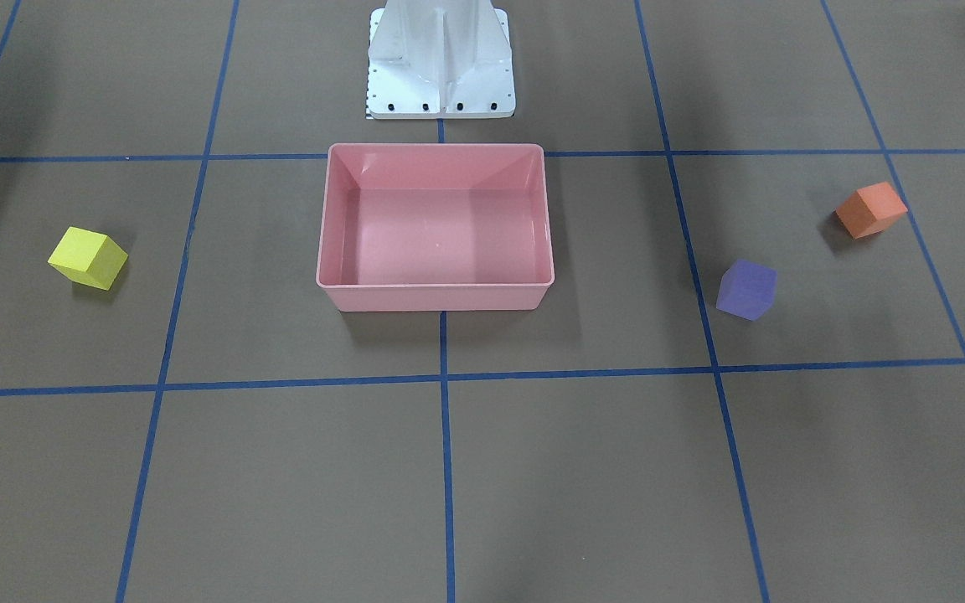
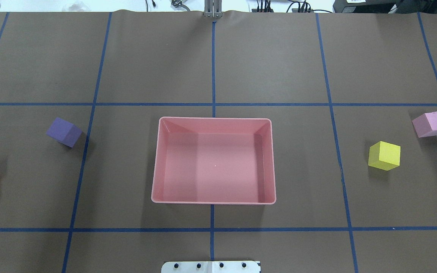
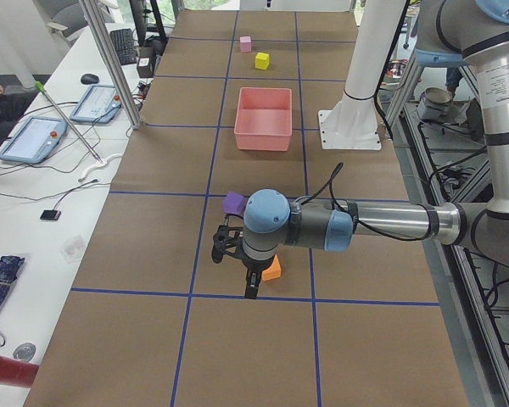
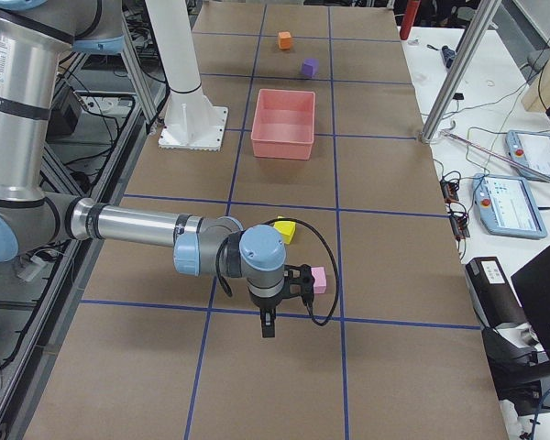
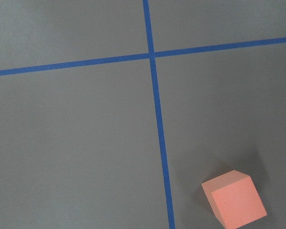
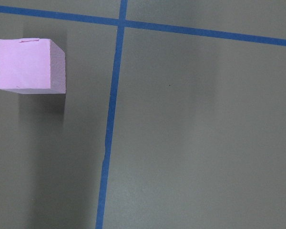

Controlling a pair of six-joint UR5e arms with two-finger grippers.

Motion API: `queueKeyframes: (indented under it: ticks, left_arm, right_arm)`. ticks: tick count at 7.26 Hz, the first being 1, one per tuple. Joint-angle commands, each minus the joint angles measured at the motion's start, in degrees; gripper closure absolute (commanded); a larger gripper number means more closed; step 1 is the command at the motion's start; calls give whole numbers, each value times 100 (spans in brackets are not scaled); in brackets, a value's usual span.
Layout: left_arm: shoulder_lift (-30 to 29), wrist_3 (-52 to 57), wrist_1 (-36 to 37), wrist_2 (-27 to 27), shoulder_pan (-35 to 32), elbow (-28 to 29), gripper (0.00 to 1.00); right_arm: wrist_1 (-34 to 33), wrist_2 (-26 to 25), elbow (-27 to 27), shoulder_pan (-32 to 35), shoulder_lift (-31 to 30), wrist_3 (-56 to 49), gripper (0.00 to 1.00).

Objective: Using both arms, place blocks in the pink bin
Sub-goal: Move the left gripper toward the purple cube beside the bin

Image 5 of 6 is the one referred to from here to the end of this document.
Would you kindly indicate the orange foam block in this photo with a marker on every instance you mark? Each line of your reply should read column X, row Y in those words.
column 234, row 199

